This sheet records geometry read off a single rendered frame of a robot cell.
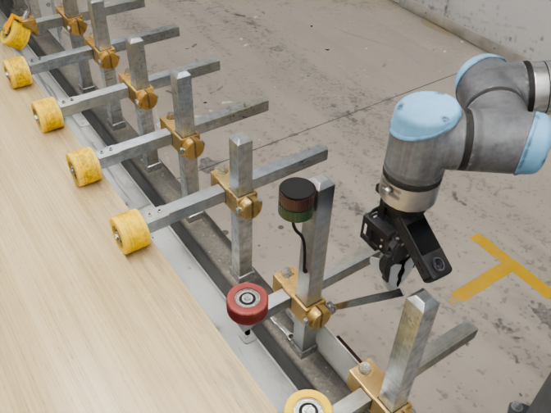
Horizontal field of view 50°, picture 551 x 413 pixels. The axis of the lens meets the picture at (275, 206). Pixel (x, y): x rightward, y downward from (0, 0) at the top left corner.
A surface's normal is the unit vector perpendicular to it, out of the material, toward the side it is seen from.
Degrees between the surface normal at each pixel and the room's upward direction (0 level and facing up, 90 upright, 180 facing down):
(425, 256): 31
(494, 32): 90
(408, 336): 90
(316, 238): 90
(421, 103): 6
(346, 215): 0
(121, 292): 0
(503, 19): 90
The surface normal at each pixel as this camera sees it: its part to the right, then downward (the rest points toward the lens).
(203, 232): 0.03, -0.74
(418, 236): 0.34, -0.35
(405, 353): -0.83, 0.36
